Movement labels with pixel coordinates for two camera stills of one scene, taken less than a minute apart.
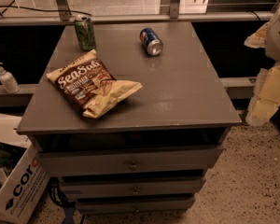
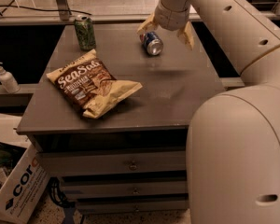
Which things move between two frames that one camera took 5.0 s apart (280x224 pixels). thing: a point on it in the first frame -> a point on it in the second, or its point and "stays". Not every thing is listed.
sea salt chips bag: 85,77 stays
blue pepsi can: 152,44 stays
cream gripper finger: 258,39 -> 170,18
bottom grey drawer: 135,205 stays
